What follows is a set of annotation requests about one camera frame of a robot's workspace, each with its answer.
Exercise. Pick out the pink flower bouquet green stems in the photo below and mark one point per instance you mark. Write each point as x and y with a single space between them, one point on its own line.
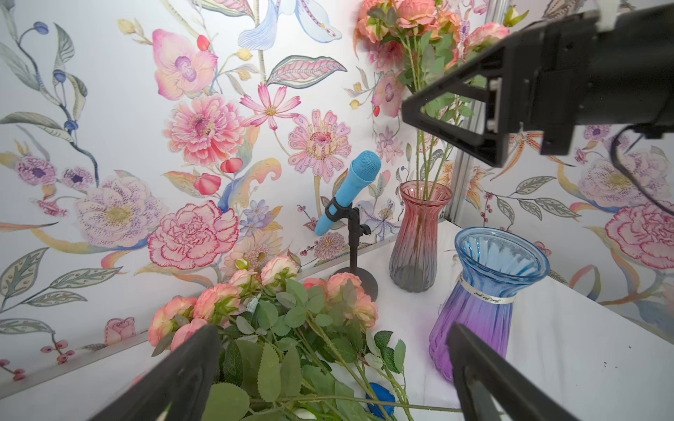
291 349

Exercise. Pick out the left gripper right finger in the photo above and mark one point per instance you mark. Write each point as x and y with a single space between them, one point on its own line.
485 381

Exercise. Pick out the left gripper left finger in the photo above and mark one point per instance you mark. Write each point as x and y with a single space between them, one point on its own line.
177 387

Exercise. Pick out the pink rose cluster stem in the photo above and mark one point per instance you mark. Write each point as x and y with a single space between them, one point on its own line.
387 97

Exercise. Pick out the purple blue glass vase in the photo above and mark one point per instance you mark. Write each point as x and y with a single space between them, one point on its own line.
496 266

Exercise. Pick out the blue microphone on black stand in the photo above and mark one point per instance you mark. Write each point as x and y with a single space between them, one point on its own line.
362 172

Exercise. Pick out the green stem with leaves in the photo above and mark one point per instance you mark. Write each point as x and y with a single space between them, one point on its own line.
385 24

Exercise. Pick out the red glass vase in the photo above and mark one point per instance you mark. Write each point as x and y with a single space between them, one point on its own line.
413 262

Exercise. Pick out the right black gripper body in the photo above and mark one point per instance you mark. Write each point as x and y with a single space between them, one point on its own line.
566 73

